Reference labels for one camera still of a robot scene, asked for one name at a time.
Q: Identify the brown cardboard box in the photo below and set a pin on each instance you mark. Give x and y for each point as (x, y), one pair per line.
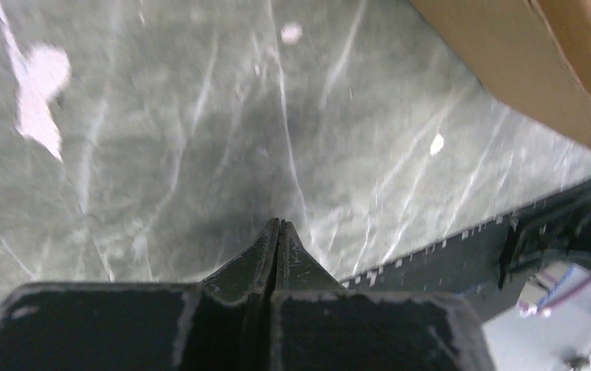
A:
(534, 56)

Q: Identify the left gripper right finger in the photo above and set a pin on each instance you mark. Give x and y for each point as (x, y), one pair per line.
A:
(338, 329)

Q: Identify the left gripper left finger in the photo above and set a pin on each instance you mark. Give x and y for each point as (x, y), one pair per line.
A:
(216, 324)

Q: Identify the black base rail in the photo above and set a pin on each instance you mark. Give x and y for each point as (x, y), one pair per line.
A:
(489, 264)

